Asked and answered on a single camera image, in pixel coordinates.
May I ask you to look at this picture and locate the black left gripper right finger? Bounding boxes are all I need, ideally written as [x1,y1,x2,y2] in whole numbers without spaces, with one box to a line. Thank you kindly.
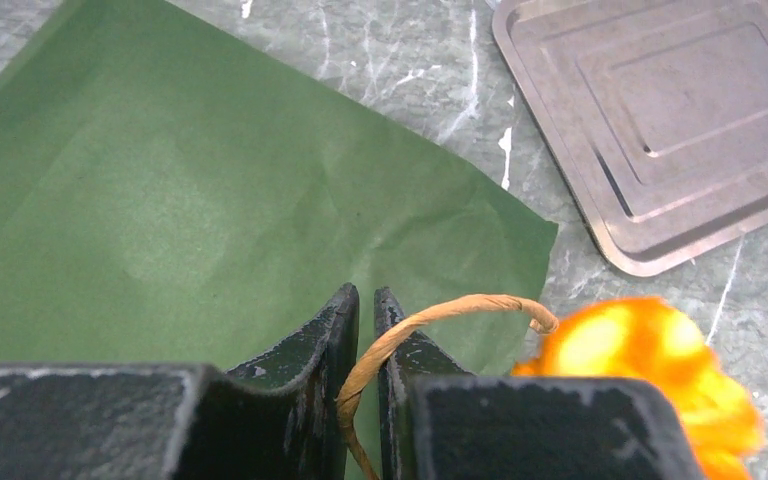
[373,287,707,480]

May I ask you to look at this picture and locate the green paper bag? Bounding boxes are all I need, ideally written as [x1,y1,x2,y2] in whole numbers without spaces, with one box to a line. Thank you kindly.
[0,1,558,371]

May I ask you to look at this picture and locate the metal baking tray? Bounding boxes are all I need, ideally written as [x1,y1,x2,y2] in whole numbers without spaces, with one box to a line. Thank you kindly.
[492,1,768,277]

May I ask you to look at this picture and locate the braided orange fake bread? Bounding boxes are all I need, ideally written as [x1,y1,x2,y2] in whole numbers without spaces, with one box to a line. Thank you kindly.
[510,297,764,479]

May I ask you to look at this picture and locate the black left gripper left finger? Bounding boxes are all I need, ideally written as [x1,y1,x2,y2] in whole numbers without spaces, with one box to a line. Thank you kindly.
[0,284,360,479]

